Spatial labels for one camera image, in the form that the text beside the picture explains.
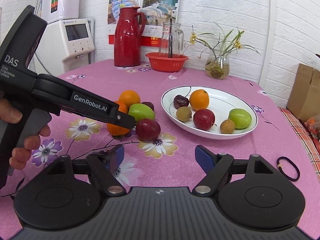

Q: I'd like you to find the red thermos jug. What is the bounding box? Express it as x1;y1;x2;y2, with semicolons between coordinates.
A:
114;7;146;67

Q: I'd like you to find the red apple in plate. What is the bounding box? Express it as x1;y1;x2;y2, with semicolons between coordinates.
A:
193;109;215;131

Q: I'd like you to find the white water dispenser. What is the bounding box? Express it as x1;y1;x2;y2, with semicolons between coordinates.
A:
34;18;95;76

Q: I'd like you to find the green apple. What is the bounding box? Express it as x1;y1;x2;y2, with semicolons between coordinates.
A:
128;103;155;122
228;108;252;129

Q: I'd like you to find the brown longan fruit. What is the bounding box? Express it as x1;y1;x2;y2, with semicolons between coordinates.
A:
220;119;235;134

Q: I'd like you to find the bedding poster on wall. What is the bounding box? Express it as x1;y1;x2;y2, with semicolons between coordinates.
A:
107;0;180;47

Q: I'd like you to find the clear plastic bag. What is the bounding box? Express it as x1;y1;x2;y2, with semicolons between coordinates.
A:
305;114;320;140

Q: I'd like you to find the black hair tie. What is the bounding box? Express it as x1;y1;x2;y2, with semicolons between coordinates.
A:
277;156;301;182

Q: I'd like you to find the dark red plum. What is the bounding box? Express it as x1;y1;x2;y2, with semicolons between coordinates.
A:
136;119;161;141

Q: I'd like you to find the orange with green stem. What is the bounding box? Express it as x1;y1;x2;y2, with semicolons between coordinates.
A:
189;89;209;111

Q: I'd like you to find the clear glass pitcher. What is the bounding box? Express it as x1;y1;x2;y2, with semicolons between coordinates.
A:
158;19;184;58

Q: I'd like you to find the person's left hand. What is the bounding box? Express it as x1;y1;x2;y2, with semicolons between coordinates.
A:
0;98;52;170

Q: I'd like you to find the glass vase with plant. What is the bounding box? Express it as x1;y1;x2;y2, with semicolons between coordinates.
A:
185;25;259;80

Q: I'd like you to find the green apple in plate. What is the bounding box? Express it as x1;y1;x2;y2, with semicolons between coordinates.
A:
228;108;252;129

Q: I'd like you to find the red plastic basket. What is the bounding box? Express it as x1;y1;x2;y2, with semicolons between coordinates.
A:
145;52;189;73

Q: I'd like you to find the pink floral tablecloth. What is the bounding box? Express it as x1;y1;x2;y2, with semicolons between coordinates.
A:
1;60;319;239

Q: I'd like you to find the white oval plate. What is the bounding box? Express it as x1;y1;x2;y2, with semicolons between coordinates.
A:
161;86;258;140

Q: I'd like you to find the plaid red cloth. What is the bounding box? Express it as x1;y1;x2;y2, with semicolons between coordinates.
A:
278;107;319;180

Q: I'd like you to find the white wall appliance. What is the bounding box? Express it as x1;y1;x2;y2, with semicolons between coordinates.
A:
41;0;80;24

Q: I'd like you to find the kiwi fruit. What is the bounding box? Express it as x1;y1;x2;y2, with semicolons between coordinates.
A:
176;107;192;122

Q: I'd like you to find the brown cardboard box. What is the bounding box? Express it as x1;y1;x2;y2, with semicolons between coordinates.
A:
286;63;320;121

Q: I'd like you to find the small dark plum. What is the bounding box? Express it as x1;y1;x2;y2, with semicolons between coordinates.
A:
142;101;155;111

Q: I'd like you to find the dark red cherry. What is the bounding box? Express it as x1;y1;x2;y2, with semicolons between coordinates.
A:
173;86;191;109

